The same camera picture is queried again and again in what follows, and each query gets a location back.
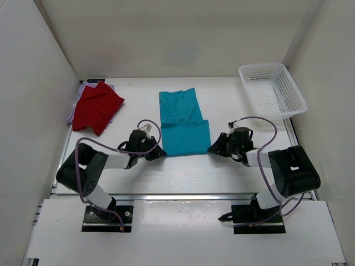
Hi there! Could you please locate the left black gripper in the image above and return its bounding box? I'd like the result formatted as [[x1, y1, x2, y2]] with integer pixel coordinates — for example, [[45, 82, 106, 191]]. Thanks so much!
[[136, 136, 166, 161]]

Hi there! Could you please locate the purple t-shirt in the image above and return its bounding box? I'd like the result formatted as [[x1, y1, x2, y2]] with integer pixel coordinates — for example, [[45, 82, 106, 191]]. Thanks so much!
[[68, 81, 98, 124]]

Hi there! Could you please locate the dark label sticker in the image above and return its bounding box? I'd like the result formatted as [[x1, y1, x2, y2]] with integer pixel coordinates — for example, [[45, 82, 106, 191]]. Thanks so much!
[[86, 79, 105, 83]]

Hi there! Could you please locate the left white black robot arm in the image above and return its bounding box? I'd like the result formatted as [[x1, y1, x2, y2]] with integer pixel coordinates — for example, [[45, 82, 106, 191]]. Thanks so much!
[[56, 129, 167, 223]]

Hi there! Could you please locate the teal t-shirt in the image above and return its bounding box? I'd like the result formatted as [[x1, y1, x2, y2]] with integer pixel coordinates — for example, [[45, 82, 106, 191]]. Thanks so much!
[[159, 88, 211, 157]]

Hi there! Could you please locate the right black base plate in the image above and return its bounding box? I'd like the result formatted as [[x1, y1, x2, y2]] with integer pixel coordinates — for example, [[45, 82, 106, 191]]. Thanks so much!
[[231, 205, 286, 234]]

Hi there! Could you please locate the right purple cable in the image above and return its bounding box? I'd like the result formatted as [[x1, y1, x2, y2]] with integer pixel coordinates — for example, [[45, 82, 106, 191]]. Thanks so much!
[[227, 116, 306, 222]]

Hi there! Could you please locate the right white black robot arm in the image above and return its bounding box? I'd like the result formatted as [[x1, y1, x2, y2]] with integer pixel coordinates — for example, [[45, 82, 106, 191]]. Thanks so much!
[[207, 127, 321, 226]]

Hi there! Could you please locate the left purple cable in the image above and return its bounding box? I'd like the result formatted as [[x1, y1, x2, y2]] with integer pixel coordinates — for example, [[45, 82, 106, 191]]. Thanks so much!
[[74, 119, 163, 231]]

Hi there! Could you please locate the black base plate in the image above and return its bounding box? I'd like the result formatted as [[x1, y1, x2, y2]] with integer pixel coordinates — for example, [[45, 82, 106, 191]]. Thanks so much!
[[82, 205, 134, 233], [231, 205, 286, 234]]

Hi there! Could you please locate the purple cable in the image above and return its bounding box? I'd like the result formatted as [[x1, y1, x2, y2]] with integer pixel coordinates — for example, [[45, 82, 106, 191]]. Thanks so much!
[[74, 119, 163, 231], [227, 116, 306, 222]]

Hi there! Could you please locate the white plastic basket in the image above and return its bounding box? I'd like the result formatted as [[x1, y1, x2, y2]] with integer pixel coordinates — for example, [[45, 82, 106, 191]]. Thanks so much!
[[239, 63, 307, 119]]

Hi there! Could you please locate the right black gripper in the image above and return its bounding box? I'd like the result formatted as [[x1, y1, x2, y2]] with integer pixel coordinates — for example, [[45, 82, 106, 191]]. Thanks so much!
[[208, 134, 241, 158]]

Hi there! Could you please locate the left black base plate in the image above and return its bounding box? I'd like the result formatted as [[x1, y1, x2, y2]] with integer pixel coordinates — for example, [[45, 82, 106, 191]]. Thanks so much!
[[82, 205, 134, 233]]

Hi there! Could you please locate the red t-shirt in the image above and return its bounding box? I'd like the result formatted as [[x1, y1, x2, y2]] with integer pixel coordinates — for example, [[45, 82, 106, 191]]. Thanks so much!
[[72, 81, 125, 136]]

